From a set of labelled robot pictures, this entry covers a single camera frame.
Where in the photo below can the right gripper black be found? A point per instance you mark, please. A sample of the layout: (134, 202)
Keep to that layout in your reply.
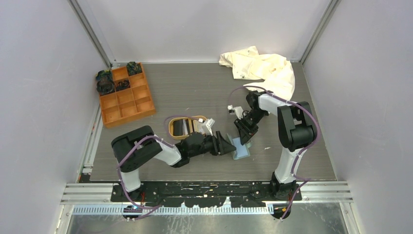
(246, 133)

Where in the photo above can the green card holder wallet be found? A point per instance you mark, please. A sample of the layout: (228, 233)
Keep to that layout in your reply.
(242, 151)

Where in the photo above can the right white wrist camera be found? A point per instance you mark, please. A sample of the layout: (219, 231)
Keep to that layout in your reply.
(238, 111)

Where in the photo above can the dark bundle top compartment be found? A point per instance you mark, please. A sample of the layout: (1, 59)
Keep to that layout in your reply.
(133, 68)

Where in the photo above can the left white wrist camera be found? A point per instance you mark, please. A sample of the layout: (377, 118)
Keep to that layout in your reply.
(205, 126)

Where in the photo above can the cream crumpled cloth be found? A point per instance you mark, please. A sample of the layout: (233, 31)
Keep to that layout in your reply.
(272, 72)

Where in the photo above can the stack of credit cards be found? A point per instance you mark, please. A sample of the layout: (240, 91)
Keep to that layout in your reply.
(184, 127)

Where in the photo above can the orange compartment organizer tray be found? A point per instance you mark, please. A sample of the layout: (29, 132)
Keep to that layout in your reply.
(125, 99)

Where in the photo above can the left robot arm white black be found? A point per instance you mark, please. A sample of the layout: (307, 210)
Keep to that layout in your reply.
(135, 148)

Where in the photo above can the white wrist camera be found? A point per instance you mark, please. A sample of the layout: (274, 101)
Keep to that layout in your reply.
(238, 111)
(205, 126)

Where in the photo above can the dark bundle outside tray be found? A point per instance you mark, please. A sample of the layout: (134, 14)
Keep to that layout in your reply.
(104, 74)

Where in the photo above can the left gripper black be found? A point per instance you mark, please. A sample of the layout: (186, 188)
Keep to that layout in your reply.
(220, 145)

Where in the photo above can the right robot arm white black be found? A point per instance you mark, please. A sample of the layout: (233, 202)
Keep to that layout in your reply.
(297, 131)

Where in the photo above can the tan oval card tray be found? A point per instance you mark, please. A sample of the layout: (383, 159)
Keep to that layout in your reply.
(179, 117)

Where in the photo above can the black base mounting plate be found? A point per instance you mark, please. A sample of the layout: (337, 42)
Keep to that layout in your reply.
(205, 194)

